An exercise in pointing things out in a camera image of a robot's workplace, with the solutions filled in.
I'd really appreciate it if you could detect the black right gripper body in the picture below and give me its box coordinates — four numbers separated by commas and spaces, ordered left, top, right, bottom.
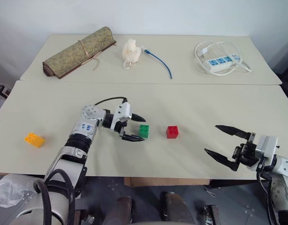
231, 132, 261, 168

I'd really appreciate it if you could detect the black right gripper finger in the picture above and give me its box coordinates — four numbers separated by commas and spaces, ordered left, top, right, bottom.
215, 125, 250, 141
204, 148, 241, 172

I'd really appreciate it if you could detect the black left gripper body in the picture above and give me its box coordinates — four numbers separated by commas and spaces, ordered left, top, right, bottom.
115, 120, 130, 139

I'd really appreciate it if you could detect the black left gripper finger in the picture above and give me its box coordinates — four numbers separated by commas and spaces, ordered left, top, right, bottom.
129, 113, 147, 123
121, 134, 145, 142

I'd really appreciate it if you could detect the green toy brick cube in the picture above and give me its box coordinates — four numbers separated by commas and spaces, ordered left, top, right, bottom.
138, 124, 151, 139

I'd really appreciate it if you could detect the red toy brick cube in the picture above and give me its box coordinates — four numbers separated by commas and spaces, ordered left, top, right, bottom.
166, 126, 180, 139

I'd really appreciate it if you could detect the white mesh bath sponge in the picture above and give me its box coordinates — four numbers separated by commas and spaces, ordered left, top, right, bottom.
121, 38, 143, 70

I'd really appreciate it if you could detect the dark brown rounded shape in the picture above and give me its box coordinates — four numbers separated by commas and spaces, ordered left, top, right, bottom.
108, 196, 136, 225
159, 191, 194, 225

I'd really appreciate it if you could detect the yellow toy brick cube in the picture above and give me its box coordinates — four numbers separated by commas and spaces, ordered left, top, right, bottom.
23, 132, 46, 149

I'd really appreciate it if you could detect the rolled olive bamboo scroll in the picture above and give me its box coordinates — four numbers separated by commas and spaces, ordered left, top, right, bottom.
42, 26, 117, 79

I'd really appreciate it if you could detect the clear crumpled plastic bag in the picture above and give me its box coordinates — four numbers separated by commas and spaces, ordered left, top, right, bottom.
0, 174, 30, 208

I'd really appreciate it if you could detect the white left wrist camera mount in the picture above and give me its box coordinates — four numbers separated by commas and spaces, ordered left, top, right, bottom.
112, 102, 131, 132

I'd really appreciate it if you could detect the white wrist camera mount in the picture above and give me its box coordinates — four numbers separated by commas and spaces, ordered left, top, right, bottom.
112, 102, 131, 132
255, 135, 280, 160

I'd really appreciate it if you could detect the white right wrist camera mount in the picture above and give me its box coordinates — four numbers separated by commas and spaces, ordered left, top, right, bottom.
255, 135, 280, 160

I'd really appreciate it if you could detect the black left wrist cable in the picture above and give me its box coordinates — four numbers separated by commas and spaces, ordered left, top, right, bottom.
92, 96, 129, 106

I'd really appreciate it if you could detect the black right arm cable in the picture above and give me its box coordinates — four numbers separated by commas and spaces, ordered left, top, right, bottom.
256, 157, 277, 225

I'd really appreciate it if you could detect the blue network cable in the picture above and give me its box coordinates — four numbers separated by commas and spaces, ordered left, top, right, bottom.
142, 45, 174, 80

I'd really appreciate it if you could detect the tan scroll tie string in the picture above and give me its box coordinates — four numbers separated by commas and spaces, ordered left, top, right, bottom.
78, 40, 100, 71

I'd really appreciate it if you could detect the white power strip with cord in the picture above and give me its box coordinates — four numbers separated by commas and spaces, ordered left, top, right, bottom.
194, 41, 253, 76

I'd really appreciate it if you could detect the thick black left arm hose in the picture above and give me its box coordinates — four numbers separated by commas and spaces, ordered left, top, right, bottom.
32, 168, 76, 225

